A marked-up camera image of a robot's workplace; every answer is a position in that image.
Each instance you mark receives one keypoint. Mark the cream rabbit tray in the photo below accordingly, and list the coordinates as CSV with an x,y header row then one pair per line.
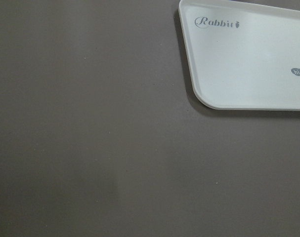
x,y
242,56

